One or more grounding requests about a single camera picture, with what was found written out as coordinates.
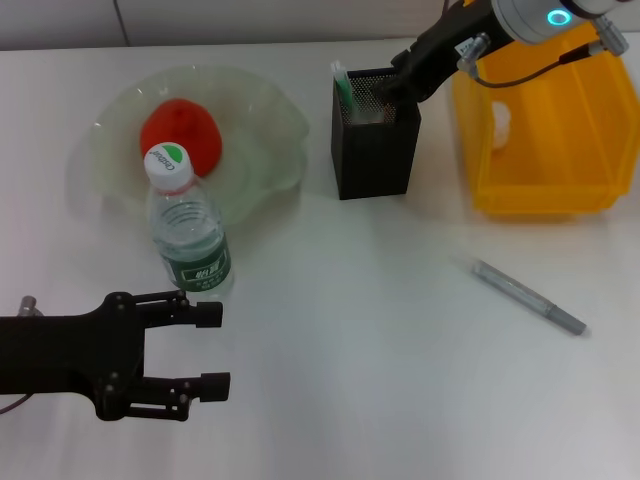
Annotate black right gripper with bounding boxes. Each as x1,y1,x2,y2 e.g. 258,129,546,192
372,0,512,108

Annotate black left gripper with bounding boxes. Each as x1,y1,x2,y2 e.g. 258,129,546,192
0,288,233,422

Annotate mint green pen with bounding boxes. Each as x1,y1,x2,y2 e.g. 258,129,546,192
330,60,361,124

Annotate clear green-label water bottle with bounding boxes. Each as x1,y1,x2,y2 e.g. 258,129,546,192
143,141,235,300

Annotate white paper ball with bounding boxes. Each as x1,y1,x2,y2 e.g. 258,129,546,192
491,99,514,150

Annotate red-orange knitted orange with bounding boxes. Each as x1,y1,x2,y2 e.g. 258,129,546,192
139,98,225,179

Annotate black mesh pen holder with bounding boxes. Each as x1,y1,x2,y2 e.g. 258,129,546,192
330,67,423,201

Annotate pale green glass fruit plate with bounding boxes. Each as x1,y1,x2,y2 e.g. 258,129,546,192
67,63,311,226

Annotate grey marker pen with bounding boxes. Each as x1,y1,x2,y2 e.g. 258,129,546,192
471,258,589,337

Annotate yellow plastic bin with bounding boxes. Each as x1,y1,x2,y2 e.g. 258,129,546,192
452,22,640,221

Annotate right gripper cable with plugs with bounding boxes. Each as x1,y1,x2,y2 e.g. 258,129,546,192
458,14,631,89

